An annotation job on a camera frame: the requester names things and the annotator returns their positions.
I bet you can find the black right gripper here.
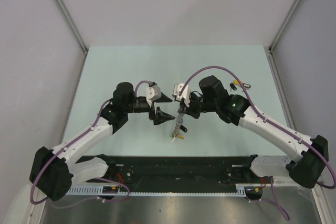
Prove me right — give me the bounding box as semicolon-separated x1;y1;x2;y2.
178;92;218;119

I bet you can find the metal disc keyring organizer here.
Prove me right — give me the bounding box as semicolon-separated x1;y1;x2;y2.
171;113;188;142

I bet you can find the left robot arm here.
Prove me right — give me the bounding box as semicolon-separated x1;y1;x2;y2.
29;82;175;205

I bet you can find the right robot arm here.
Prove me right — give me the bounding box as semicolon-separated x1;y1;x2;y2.
173;76;329;189

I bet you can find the black solid tag key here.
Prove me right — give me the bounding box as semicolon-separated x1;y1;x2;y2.
229;83;237;91

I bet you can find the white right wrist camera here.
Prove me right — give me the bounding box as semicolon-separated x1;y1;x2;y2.
173;83;191;107

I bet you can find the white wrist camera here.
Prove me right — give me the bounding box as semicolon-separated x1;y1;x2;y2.
145;82;162;107
173;83;191;107

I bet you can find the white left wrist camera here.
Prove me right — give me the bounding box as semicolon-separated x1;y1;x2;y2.
145;82;162;107

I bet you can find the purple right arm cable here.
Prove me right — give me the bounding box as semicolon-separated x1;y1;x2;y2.
178;66;335;221

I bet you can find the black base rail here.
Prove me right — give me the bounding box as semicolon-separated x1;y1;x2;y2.
70;154;289;192

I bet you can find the white slotted cable duct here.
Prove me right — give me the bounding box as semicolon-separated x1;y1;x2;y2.
66;185;263;198

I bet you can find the aluminium frame post right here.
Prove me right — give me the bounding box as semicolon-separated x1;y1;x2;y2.
268;0;303;54

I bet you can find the aluminium frame post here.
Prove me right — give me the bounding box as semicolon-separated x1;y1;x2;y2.
53;0;88;55
268;0;303;54

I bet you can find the aluminium frame post left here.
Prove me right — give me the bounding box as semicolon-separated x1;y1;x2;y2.
53;0;88;55

